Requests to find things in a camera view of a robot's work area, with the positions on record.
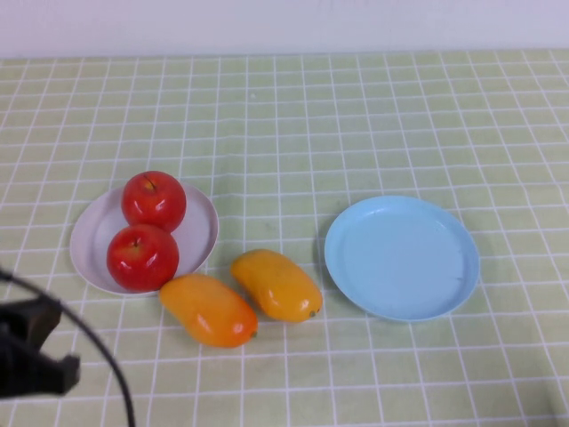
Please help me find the green checked tablecloth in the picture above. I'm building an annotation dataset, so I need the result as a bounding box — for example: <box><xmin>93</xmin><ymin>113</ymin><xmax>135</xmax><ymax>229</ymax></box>
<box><xmin>0</xmin><ymin>48</ymin><xmax>569</xmax><ymax>427</ymax></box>

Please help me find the black left camera cable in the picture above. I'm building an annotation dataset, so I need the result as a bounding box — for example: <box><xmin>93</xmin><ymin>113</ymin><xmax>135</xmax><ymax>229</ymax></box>
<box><xmin>0</xmin><ymin>265</ymin><xmax>136</xmax><ymax>427</ymax></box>

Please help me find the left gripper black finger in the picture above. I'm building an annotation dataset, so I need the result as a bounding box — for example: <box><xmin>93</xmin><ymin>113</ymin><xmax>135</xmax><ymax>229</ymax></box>
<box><xmin>55</xmin><ymin>353</ymin><xmax>83</xmax><ymax>396</ymax></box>

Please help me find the orange mango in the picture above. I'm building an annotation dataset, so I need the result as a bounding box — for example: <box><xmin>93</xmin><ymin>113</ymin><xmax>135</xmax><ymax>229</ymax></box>
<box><xmin>158</xmin><ymin>273</ymin><xmax>259</xmax><ymax>349</ymax></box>

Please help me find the white round plate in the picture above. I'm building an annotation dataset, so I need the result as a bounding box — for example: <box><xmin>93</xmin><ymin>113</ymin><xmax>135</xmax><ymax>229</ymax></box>
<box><xmin>69</xmin><ymin>181</ymin><xmax>220</xmax><ymax>295</ymax></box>

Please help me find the yellow mango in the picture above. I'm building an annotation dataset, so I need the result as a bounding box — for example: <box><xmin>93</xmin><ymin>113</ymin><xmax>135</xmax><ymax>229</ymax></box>
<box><xmin>229</xmin><ymin>248</ymin><xmax>324</xmax><ymax>324</ymax></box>

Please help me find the red apple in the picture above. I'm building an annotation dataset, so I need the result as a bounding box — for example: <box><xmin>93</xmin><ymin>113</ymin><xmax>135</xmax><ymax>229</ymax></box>
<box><xmin>106</xmin><ymin>223</ymin><xmax>180</xmax><ymax>294</ymax></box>
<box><xmin>121</xmin><ymin>170</ymin><xmax>187</xmax><ymax>233</ymax></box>

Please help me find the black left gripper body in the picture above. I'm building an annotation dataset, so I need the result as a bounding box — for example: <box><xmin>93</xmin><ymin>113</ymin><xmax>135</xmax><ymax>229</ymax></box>
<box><xmin>0</xmin><ymin>340</ymin><xmax>61</xmax><ymax>399</ymax></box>

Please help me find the light blue round plate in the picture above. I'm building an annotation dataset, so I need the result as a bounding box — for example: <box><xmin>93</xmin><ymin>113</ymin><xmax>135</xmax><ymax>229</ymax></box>
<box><xmin>324</xmin><ymin>195</ymin><xmax>481</xmax><ymax>322</ymax></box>

